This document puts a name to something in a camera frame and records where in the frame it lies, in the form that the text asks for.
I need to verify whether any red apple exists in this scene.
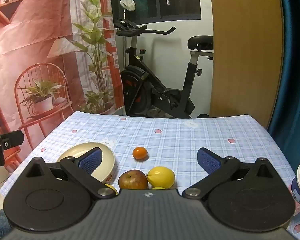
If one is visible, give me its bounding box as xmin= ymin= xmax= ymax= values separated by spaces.
xmin=118 ymin=170 xmax=148 ymax=190

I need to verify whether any small orange kumquat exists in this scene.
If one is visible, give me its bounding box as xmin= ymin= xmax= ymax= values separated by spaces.
xmin=133 ymin=147 xmax=148 ymax=160

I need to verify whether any yellow lemon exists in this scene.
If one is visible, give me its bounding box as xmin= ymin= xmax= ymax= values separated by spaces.
xmin=147 ymin=166 xmax=175 ymax=189
xmin=105 ymin=183 xmax=118 ymax=195

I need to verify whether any cream round plate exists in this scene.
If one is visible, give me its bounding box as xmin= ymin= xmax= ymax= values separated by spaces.
xmin=57 ymin=142 xmax=115 ymax=182

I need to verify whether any blue plaid tablecloth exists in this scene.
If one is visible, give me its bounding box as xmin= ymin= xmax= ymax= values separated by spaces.
xmin=0 ymin=110 xmax=300 ymax=240

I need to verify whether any yellow green fruit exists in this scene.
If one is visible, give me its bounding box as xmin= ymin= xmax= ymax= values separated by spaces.
xmin=152 ymin=186 xmax=165 ymax=190

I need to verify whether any blue curtain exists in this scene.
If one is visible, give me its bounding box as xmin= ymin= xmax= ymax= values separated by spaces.
xmin=268 ymin=0 xmax=300 ymax=171

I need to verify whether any black exercise bike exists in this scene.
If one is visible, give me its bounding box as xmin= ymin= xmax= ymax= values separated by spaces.
xmin=114 ymin=19 xmax=214 ymax=119

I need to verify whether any printed room backdrop curtain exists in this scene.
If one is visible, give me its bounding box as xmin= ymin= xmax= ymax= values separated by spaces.
xmin=0 ymin=0 xmax=123 ymax=173

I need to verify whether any wooden door panel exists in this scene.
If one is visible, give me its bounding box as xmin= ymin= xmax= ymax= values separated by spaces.
xmin=210 ymin=0 xmax=284 ymax=127

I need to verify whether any white cloth on bike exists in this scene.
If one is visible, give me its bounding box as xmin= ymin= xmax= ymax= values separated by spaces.
xmin=120 ymin=0 xmax=135 ymax=11

